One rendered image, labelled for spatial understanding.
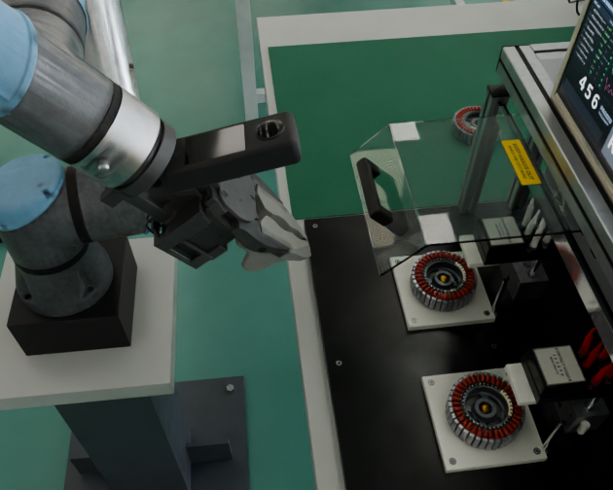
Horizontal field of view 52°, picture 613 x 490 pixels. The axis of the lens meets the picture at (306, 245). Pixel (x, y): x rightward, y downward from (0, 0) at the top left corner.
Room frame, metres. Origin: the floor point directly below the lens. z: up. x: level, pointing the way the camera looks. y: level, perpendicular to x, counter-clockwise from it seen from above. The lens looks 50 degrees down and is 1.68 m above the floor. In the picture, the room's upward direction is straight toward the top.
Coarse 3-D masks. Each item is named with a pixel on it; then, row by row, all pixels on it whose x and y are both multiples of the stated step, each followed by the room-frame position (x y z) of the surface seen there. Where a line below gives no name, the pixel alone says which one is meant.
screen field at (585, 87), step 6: (582, 72) 0.70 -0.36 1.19; (582, 78) 0.70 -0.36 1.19; (582, 84) 0.69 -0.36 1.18; (588, 84) 0.68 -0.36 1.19; (582, 90) 0.69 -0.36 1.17; (588, 90) 0.67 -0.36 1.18; (594, 90) 0.66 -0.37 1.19; (588, 96) 0.67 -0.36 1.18; (594, 96) 0.66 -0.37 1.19; (588, 102) 0.67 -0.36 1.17; (594, 102) 0.65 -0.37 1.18; (594, 108) 0.65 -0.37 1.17
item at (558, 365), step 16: (528, 352) 0.44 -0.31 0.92; (544, 352) 0.44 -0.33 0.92; (560, 352) 0.44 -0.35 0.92; (576, 352) 0.45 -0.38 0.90; (512, 368) 0.44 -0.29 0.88; (528, 368) 0.43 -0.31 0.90; (544, 368) 0.42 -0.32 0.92; (560, 368) 0.42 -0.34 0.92; (576, 368) 0.42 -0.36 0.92; (592, 368) 0.43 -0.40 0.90; (512, 384) 0.42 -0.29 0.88; (528, 384) 0.41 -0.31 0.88; (544, 384) 0.39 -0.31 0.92; (560, 384) 0.39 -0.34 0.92; (576, 384) 0.39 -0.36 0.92; (608, 384) 0.40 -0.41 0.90; (528, 400) 0.39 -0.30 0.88; (544, 400) 0.38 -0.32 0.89; (560, 400) 0.39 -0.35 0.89; (592, 400) 0.41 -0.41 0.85
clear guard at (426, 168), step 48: (384, 144) 0.72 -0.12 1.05; (432, 144) 0.71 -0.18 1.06; (480, 144) 0.71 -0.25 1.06; (528, 144) 0.71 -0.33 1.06; (384, 192) 0.63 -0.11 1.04; (432, 192) 0.61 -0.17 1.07; (480, 192) 0.61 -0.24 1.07; (528, 192) 0.61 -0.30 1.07; (384, 240) 0.56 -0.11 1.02; (432, 240) 0.52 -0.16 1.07; (480, 240) 0.52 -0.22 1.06
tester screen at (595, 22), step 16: (608, 0) 0.71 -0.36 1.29; (592, 16) 0.73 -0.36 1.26; (608, 16) 0.69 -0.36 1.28; (592, 32) 0.71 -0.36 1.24; (608, 32) 0.68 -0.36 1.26; (576, 48) 0.73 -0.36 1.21; (592, 48) 0.70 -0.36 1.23; (608, 48) 0.67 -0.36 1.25; (576, 64) 0.72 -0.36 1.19; (592, 64) 0.69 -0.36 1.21; (608, 64) 0.66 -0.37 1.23; (576, 80) 0.71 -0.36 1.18; (592, 80) 0.68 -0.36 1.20; (608, 80) 0.65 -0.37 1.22; (608, 96) 0.63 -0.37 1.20; (576, 112) 0.68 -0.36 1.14; (592, 112) 0.65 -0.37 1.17; (608, 112) 0.62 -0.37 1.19; (608, 128) 0.61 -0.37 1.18
